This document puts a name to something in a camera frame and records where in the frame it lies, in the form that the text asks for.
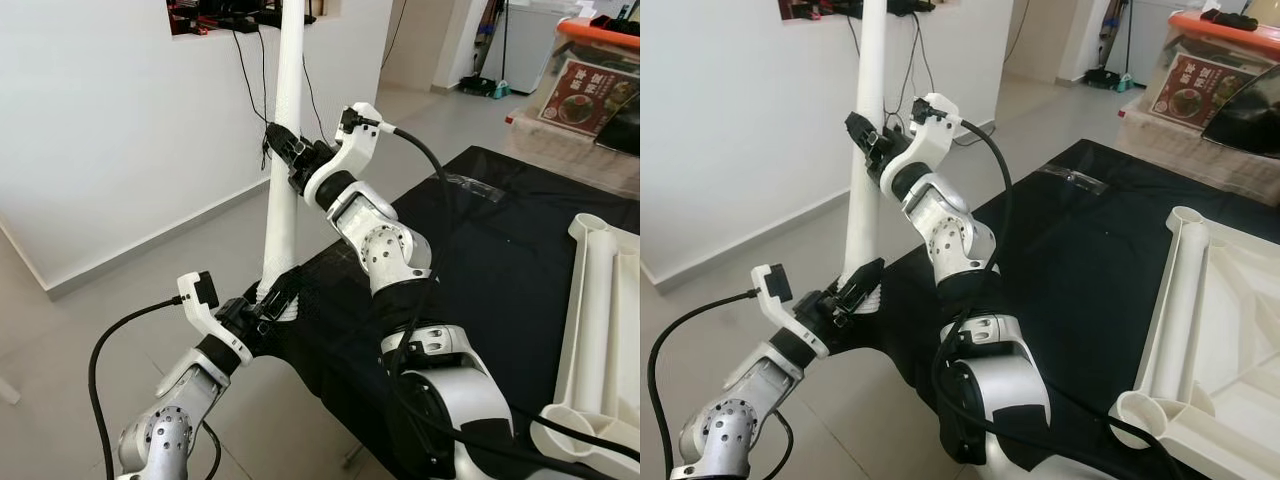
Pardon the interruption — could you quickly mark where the black floor mop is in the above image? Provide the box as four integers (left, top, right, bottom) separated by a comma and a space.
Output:
1085, 0, 1141, 93
460, 0, 511, 99

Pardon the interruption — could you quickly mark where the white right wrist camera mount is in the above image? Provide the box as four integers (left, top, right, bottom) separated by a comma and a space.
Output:
880, 93, 963, 191
305, 100, 386, 206

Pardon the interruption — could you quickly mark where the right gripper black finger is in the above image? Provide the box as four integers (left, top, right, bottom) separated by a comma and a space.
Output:
266, 122, 304, 166
846, 110, 885, 159

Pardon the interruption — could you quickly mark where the white appliance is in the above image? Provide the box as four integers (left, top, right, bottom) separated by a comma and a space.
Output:
1130, 0, 1201, 91
500, 0, 586, 96

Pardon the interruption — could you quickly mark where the black wall cable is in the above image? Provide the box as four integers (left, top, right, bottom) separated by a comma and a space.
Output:
850, 15, 991, 146
232, 25, 331, 171

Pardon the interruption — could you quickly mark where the black plastic bag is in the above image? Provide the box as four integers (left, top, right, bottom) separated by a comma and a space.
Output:
600, 85, 640, 156
1200, 65, 1280, 159

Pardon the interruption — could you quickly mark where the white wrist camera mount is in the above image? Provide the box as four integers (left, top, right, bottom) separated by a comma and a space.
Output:
177, 270, 256, 363
305, 100, 386, 206
750, 262, 831, 359
880, 93, 963, 191

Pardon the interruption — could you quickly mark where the small black device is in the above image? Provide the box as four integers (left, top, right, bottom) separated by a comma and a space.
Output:
1205, 5, 1263, 31

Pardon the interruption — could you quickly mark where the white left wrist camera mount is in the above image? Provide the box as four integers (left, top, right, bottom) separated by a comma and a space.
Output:
750, 262, 831, 359
177, 270, 256, 363

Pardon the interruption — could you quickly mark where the beige low platform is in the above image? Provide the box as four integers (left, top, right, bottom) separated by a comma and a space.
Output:
505, 110, 640, 196
1115, 100, 1280, 201

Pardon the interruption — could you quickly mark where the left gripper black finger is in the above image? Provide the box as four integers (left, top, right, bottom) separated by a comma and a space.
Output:
258, 268, 301, 319
835, 257, 887, 313

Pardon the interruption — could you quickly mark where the storage box with orange lid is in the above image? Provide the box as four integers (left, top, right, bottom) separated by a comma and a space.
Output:
1148, 10, 1280, 129
538, 15, 640, 136

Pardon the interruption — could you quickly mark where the white plastic children table top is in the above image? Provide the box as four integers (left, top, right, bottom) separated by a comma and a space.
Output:
530, 212, 640, 480
1108, 205, 1280, 480

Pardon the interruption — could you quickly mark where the black tablecloth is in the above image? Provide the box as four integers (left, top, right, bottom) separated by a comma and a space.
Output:
270, 145, 640, 480
855, 138, 1280, 480

